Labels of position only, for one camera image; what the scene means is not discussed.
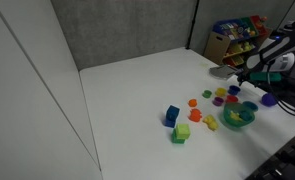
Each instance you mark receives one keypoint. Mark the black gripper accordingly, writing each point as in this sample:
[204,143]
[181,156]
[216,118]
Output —
[242,76]

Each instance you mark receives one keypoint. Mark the dark blue cup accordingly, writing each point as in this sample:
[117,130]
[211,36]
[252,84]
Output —
[233,90]

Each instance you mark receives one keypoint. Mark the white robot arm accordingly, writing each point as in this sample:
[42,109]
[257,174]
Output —
[273,66]

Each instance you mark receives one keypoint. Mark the red cup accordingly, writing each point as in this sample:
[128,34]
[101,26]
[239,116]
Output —
[231,98]

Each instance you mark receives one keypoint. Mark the yellow cup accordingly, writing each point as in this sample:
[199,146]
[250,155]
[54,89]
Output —
[220,92]

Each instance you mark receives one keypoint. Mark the large purple cup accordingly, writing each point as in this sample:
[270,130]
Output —
[268,100]

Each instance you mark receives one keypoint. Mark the purple small cup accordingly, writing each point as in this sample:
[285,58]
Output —
[218,101]

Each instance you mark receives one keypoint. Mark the green small cup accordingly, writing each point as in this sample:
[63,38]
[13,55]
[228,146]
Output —
[207,94]

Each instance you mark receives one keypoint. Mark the small orange cup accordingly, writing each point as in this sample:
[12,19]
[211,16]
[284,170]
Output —
[192,102]

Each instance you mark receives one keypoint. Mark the grey metal mounting plate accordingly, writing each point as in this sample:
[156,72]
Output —
[224,72]

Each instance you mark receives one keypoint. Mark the toy storage shelf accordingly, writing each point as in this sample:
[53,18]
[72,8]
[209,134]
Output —
[232,40]

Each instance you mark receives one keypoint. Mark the pale yellow tape patch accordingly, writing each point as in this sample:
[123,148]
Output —
[204,65]

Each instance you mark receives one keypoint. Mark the green translucent bowl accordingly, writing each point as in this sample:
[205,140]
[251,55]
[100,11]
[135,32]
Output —
[237,108]

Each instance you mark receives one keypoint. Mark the blue toy in bowl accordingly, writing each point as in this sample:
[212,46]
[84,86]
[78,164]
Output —
[246,116]

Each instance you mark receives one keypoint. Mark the yellow toy in bowl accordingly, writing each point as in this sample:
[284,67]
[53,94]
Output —
[235,116]

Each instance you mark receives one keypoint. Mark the yellow toy duck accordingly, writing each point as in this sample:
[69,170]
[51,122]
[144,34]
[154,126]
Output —
[210,122]

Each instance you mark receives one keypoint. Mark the orange toy animal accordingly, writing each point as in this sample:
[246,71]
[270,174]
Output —
[195,115]

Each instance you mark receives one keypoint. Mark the upper dark blue cube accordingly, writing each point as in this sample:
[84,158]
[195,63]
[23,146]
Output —
[172,113]

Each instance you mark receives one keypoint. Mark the lime green cube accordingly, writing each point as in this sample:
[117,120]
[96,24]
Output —
[182,131]

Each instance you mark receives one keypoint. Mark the black tripod pole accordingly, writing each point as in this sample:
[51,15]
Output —
[192,25]

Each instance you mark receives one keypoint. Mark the dark green cube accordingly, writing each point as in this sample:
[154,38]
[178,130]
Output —
[175,140]

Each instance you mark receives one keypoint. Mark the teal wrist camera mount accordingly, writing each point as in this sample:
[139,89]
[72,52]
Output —
[264,76]

